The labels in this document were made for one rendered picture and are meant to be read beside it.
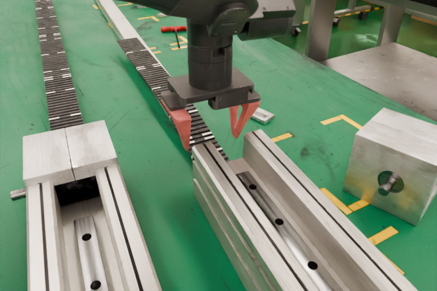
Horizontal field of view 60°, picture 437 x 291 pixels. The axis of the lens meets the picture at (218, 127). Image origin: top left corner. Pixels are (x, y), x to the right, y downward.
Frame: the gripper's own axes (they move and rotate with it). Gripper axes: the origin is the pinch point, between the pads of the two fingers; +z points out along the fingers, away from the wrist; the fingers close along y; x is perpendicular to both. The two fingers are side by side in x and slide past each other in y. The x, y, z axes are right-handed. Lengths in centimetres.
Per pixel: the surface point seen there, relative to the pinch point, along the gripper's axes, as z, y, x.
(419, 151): -4.9, 18.6, -19.0
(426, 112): 60, 137, 61
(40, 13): 1, -20, 81
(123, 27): 2, 0, 61
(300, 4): 55, 178, 228
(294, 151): 4.6, 13.3, -2.5
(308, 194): -3.8, 3.1, -19.0
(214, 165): -3.8, -4.0, -10.5
